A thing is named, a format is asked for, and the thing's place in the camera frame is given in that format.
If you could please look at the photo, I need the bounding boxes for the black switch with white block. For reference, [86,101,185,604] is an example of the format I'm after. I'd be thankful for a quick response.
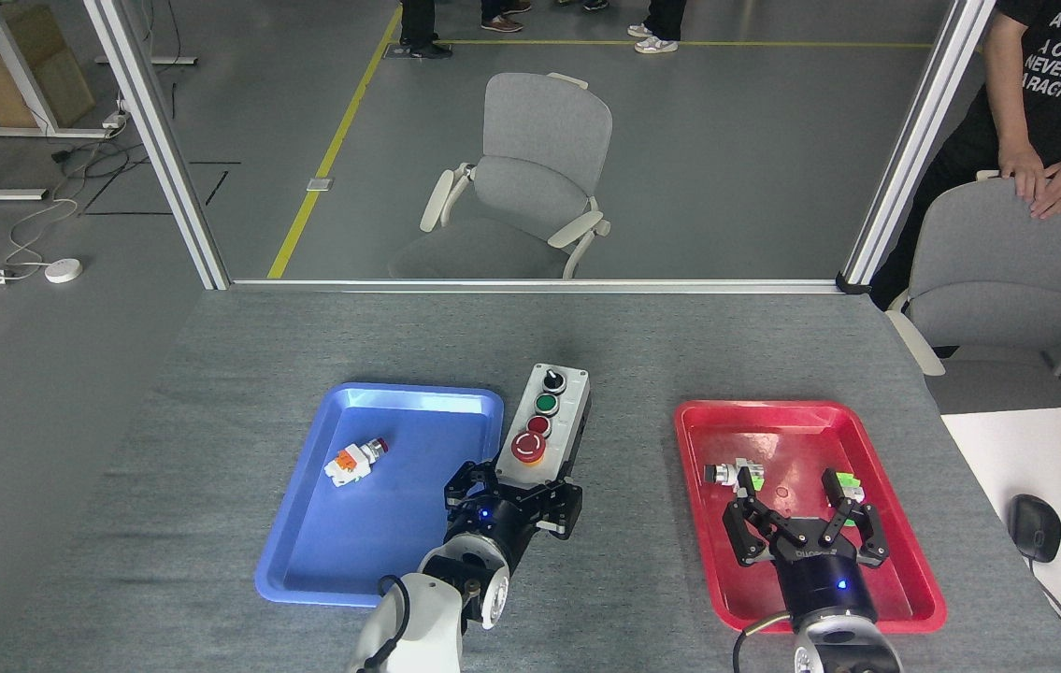
[704,458,767,494]

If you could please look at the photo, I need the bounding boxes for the white table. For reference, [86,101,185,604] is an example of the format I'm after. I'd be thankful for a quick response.
[939,404,1061,673]

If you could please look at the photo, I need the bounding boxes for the green push button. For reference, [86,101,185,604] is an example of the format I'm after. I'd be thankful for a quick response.
[831,471,867,529]

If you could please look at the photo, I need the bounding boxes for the brown cardboard box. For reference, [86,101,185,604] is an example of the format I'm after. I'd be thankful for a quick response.
[0,47,97,130]
[0,4,65,70]

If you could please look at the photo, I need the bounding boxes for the black computer mouse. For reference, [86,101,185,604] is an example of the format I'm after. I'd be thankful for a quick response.
[1007,494,1061,565]

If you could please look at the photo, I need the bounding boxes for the white floor cable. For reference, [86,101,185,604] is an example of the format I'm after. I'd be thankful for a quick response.
[3,194,82,279]

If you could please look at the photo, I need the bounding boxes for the person's right hand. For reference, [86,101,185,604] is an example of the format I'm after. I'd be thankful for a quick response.
[998,143,1050,208]

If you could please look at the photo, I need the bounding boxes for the grey control box with buttons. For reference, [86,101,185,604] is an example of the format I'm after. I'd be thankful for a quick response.
[493,363,593,488]

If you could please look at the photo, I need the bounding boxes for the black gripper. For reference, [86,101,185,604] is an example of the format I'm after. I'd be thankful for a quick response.
[723,467,892,625]
[443,461,585,569]

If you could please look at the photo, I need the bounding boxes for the grey office chair white arms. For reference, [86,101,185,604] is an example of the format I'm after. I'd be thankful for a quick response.
[388,73,613,281]
[885,171,1061,405]

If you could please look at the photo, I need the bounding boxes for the silver aluminium rail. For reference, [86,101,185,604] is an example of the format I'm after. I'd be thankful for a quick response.
[229,278,845,296]

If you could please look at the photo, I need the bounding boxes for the black floor cables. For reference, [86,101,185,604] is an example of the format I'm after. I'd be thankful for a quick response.
[50,131,135,183]

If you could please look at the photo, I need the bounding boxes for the silver aluminium post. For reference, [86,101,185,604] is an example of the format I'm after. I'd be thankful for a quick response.
[837,0,998,296]
[81,0,232,291]

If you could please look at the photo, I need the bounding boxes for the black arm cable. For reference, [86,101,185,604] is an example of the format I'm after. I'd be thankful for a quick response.
[733,609,797,673]

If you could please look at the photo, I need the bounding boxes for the red plastic tray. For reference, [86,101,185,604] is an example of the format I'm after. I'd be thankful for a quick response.
[674,400,948,635]

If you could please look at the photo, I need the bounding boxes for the blue plastic tray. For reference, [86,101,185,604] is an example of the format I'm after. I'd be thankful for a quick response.
[255,382,505,609]

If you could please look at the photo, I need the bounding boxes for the red push button orange block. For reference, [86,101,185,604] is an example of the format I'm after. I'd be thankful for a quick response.
[323,437,389,488]

